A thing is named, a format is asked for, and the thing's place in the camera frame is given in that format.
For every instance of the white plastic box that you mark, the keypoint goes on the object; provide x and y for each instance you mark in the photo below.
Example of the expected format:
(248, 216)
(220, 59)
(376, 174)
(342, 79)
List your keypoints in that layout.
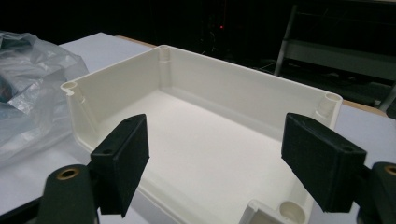
(214, 146)

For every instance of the grey metal shelf rack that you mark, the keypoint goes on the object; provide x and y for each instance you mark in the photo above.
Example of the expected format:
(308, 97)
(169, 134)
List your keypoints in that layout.
(336, 53)

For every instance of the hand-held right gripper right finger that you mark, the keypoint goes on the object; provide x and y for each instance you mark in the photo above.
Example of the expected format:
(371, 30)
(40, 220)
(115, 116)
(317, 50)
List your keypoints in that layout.
(323, 161)

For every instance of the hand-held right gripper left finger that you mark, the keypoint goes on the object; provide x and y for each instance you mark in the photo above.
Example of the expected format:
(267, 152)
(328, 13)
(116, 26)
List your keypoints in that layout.
(120, 168)

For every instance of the clear plastic bag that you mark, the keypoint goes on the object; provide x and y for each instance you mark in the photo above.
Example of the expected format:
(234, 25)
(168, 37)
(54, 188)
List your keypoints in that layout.
(32, 93)

